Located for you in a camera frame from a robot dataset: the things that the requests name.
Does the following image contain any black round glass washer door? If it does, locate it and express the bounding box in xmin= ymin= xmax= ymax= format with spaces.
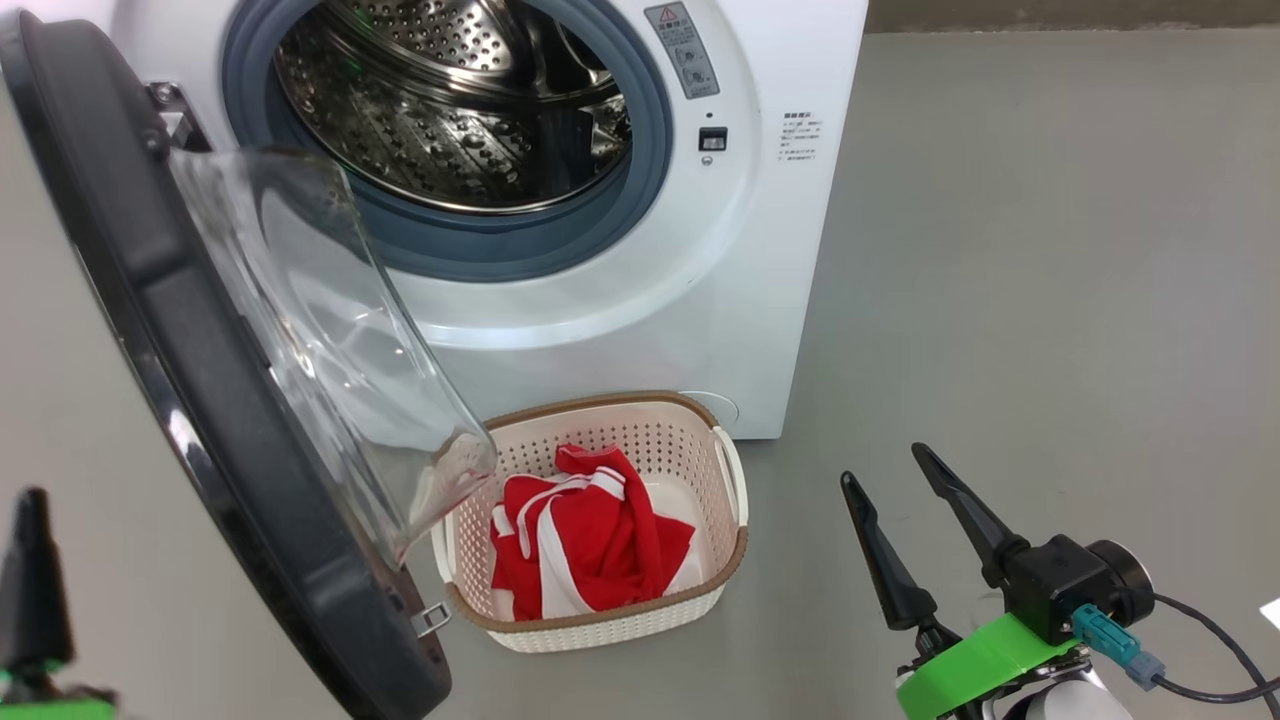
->
xmin=0 ymin=8 xmax=501 ymax=720

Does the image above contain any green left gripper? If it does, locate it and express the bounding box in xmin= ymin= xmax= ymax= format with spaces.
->
xmin=0 ymin=488 xmax=116 ymax=720

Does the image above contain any grey warning sticker with triangle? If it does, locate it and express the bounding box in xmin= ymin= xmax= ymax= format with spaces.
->
xmin=645 ymin=2 xmax=721 ymax=101

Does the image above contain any stainless steel washing machine drum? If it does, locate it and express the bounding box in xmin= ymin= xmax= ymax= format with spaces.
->
xmin=272 ymin=0 xmax=634 ymax=214

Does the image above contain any white front-load washing machine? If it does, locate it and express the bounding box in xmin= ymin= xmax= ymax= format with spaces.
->
xmin=110 ymin=0 xmax=869 ymax=441

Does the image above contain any teal cable connector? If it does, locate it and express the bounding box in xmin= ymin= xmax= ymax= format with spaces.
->
xmin=1070 ymin=603 xmax=1166 ymax=691

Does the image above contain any metal door hinge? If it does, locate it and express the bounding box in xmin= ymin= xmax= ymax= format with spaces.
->
xmin=148 ymin=82 xmax=211 ymax=153

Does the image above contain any cream basket with brown rim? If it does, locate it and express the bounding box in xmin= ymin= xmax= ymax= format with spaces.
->
xmin=430 ymin=390 xmax=749 ymax=654

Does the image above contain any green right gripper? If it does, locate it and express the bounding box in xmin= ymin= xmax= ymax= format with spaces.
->
xmin=841 ymin=443 xmax=1093 ymax=720

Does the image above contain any red and white garment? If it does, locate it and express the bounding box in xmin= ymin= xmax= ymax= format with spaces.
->
xmin=490 ymin=443 xmax=696 ymax=621

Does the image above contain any thin black camera cable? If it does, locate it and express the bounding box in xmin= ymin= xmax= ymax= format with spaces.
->
xmin=1150 ymin=592 xmax=1280 ymax=704

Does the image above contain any printed text notice sticker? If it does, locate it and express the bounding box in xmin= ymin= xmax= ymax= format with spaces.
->
xmin=778 ymin=110 xmax=826 ymax=164

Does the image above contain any round drain filter cover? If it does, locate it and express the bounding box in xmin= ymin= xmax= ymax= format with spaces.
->
xmin=690 ymin=390 xmax=741 ymax=427

